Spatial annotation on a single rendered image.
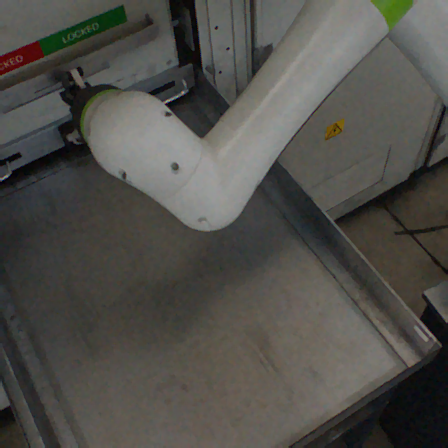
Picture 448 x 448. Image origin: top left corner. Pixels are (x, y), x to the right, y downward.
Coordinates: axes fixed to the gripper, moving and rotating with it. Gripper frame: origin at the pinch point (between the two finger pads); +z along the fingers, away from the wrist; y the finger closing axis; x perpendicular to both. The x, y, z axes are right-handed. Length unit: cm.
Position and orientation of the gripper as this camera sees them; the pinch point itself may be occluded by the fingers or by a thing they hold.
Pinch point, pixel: (72, 96)
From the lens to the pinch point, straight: 108.5
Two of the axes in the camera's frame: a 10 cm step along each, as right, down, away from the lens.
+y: 3.1, 8.1, 4.9
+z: -4.4, -3.4, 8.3
